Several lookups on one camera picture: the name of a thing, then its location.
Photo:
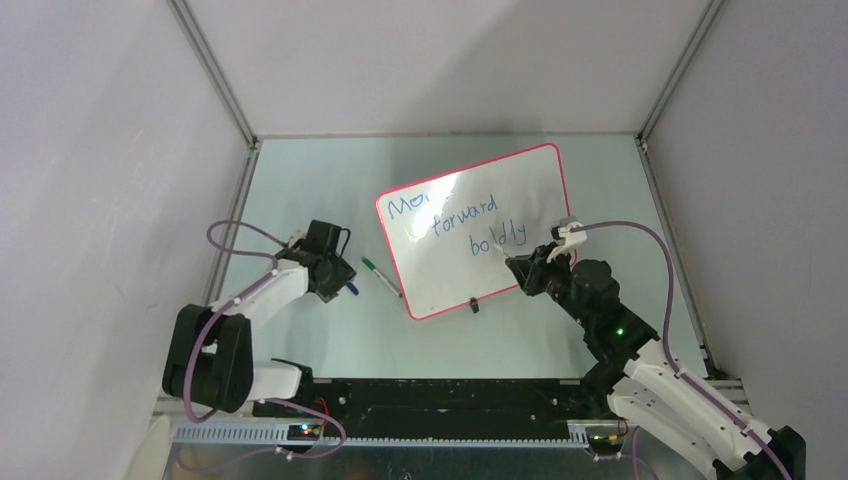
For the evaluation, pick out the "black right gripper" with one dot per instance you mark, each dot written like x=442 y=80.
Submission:
x=529 y=272

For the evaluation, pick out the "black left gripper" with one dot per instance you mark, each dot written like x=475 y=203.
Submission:
x=344 y=273

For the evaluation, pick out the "pink framed whiteboard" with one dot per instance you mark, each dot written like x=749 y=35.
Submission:
x=440 y=231

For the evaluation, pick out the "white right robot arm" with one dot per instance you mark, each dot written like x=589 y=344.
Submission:
x=638 y=381

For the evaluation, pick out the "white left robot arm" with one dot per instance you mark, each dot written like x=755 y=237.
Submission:
x=210 y=364

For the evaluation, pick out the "green cap marker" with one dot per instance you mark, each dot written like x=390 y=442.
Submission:
x=382 y=277

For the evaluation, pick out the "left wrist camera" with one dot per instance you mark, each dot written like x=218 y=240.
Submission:
x=296 y=237

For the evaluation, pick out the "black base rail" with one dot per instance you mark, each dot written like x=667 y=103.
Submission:
x=454 y=409

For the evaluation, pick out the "aluminium frame profile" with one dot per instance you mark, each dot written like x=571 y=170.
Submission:
x=256 y=426

